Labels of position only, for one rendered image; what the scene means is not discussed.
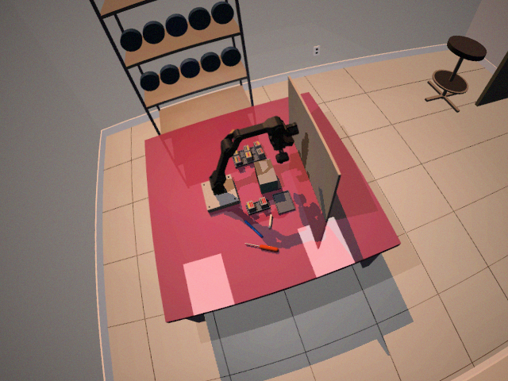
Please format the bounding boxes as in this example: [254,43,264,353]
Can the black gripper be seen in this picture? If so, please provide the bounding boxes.
[268,135,290,164]

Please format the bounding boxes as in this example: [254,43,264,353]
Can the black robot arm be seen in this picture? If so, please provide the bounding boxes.
[210,116,299,195]

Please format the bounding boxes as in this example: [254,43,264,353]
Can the tan flat panel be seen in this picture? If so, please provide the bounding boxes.
[287,75,341,221]

